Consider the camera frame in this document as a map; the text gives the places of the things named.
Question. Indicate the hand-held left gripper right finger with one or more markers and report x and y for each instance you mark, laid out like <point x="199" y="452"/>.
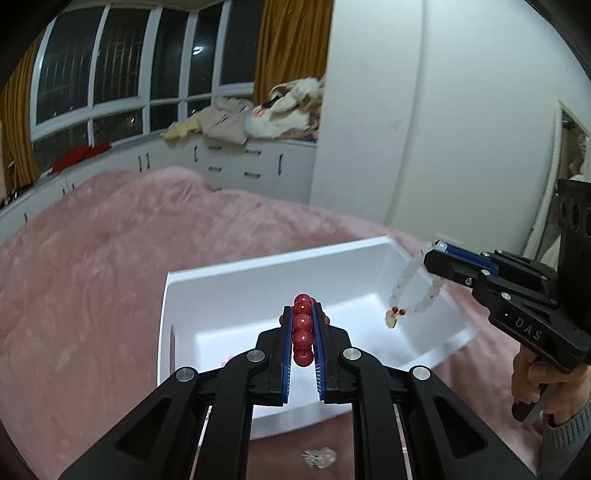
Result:
<point x="320" y="369"/>

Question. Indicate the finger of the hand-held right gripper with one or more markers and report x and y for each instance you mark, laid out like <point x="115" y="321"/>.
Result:
<point x="466" y="254"/>
<point x="450" y="267"/>

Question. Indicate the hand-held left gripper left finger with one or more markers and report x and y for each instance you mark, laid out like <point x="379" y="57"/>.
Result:
<point x="288" y="369"/>

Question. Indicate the white plastic box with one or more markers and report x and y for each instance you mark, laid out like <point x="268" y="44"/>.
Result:
<point x="351" y="272"/>

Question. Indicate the person's right forearm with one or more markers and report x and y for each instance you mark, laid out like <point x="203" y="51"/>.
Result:
<point x="565" y="450"/>

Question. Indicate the person's right hand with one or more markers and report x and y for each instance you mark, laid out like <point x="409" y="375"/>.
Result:
<point x="531" y="374"/>

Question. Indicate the white-framed mirror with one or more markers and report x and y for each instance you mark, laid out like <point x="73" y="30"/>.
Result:
<point x="570" y="184"/>

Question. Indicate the white wardrobe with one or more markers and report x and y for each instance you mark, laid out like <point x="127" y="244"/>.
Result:
<point x="415" y="115"/>

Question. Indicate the white drawer cabinet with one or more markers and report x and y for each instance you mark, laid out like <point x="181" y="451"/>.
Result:
<point x="240" y="164"/>

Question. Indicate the pink fluffy blanket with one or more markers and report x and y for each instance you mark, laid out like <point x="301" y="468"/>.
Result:
<point x="92" y="277"/>

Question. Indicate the white and pink clothes pile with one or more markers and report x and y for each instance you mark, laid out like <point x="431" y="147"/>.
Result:
<point x="286" y="110"/>

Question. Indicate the beige garment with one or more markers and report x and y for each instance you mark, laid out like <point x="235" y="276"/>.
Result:
<point x="226" y="117"/>

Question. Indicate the pale yellow cloth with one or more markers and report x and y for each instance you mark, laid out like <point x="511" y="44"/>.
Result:
<point x="180" y="128"/>

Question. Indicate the mustard yellow curtain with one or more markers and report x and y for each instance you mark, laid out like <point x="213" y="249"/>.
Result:
<point x="291" y="41"/>
<point x="16" y="138"/>

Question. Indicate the red cloth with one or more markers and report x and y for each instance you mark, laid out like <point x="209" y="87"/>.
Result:
<point x="78" y="156"/>

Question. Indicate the large white-framed window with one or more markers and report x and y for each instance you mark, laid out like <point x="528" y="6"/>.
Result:
<point x="120" y="60"/>

